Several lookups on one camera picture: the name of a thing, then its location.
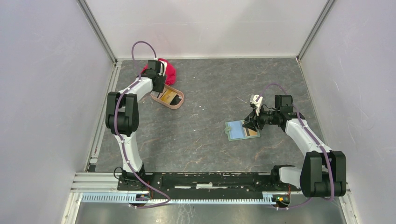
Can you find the aluminium frame rail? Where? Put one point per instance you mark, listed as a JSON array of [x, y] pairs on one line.
[[102, 188]]

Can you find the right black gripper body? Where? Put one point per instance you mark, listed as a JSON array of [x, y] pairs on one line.
[[267, 117]]

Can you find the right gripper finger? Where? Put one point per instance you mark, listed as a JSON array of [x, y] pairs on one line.
[[250, 124], [251, 117]]

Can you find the gold card in tray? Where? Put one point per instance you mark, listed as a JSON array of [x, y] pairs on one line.
[[168, 96]]

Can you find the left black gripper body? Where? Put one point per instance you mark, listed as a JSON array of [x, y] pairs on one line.
[[161, 82]]

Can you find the red crumpled cloth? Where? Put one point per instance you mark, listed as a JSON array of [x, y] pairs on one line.
[[170, 72]]

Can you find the green card holder wallet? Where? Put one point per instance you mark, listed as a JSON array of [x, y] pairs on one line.
[[235, 131]]

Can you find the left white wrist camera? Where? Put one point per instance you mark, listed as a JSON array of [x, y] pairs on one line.
[[160, 66]]

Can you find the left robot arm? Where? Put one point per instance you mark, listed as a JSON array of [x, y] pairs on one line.
[[122, 117]]

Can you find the pink oval card tray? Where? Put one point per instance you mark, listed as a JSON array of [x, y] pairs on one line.
[[177, 101]]

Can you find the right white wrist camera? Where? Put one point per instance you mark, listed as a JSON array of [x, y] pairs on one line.
[[256, 103]]

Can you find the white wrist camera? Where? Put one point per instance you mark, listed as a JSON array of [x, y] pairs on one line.
[[160, 66], [256, 103]]

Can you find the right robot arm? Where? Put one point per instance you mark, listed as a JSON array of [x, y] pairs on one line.
[[323, 173]]

